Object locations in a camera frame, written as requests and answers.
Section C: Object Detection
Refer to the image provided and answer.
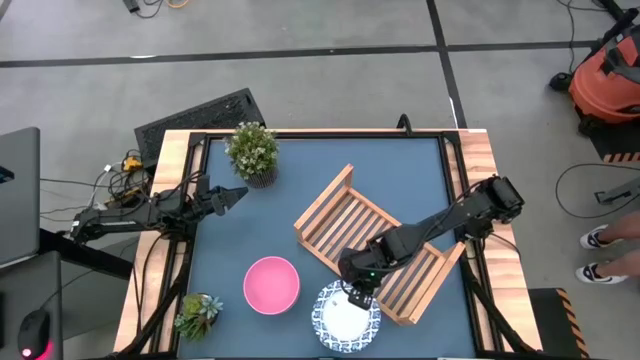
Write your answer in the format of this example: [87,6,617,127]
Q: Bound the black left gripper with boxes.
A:
[192,185,250,217]

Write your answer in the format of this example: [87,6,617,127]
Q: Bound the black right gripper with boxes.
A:
[338,239,389,311]

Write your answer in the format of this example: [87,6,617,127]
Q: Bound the blue patterned paper plate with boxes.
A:
[312,279,382,354]

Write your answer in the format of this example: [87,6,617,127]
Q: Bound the pink bowl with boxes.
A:
[242,255,302,316]

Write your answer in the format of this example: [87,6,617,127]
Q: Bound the wooden slatted shelf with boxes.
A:
[293,163,467,327]

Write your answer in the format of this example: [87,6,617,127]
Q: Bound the white flowering potted plant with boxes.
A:
[223,121,280,190]

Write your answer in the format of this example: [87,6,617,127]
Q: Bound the blue table mat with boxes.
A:
[177,137,479,359]

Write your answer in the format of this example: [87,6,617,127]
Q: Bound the green succulent potted plant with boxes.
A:
[173,292,225,344]

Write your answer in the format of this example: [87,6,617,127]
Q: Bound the black desk support bar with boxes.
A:
[38,228,134,280]

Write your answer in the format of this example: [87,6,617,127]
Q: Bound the black hazard-striped floor mat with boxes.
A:
[579,107,640,164]
[528,287,591,360]

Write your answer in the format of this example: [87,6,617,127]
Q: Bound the grey closed laptop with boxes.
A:
[0,126,41,267]

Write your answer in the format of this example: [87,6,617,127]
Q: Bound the dark grey desk surface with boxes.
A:
[0,249,64,360]

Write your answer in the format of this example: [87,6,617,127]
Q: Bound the black computer mouse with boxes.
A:
[17,308,52,360]

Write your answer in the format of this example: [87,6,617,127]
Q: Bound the person's leg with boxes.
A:
[597,209,640,245]
[594,249,640,279]

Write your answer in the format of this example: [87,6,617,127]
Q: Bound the grey metal stand foot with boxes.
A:
[594,177,640,205]

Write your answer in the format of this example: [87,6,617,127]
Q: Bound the orange shop vacuum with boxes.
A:
[548,7,640,136]

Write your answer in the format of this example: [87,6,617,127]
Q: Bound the black table frame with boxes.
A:
[169,130,506,360]

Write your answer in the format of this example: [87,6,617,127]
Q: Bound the black cable bundle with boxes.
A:
[39,148,154,224]

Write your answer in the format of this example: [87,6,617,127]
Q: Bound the black frame strut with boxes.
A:
[459,254,539,357]
[107,234,196,360]

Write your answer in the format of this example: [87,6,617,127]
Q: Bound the black floor cable loop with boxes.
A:
[554,163,640,220]

